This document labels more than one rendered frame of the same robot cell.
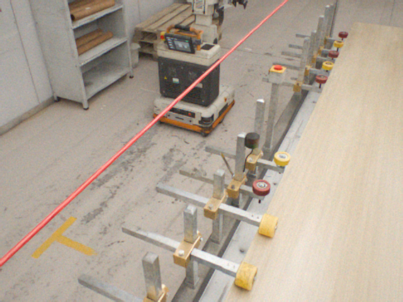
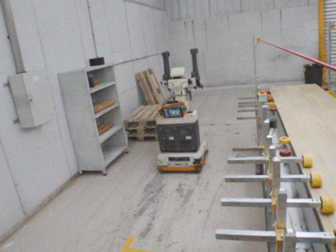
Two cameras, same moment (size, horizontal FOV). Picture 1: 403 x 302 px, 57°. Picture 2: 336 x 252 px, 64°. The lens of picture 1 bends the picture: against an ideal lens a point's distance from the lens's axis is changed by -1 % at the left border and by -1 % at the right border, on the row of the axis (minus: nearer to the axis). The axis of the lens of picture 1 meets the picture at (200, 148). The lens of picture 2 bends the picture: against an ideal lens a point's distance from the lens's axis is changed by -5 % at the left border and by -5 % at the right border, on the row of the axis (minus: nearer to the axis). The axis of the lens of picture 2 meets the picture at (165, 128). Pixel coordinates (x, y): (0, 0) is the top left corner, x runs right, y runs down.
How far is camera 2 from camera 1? 0.95 m
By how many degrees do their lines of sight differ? 21
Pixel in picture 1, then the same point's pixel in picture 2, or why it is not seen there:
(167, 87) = (165, 145)
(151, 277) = (278, 173)
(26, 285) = not seen: outside the picture
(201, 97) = (191, 145)
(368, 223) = not seen: outside the picture
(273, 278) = (328, 180)
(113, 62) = (112, 144)
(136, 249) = (189, 244)
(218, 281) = not seen: hidden behind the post
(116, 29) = (114, 120)
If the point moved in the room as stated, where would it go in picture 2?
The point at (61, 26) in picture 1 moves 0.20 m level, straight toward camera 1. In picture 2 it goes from (87, 118) to (91, 120)
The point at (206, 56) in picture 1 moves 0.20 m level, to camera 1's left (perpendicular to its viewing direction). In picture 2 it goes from (192, 116) to (177, 119)
